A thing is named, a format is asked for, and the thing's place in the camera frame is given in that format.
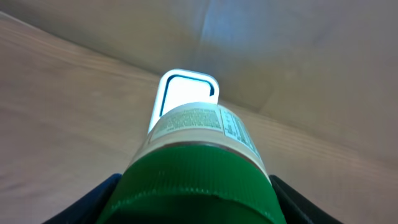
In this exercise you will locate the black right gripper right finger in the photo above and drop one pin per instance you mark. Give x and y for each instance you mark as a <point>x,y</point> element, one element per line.
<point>296,208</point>

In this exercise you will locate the white barcode scanner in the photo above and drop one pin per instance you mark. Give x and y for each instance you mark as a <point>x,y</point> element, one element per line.
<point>178,87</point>

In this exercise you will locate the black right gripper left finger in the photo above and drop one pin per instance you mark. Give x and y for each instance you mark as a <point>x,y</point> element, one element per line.
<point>88,208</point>

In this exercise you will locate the green lid jar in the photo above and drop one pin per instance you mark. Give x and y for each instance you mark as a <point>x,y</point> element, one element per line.
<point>197,165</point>

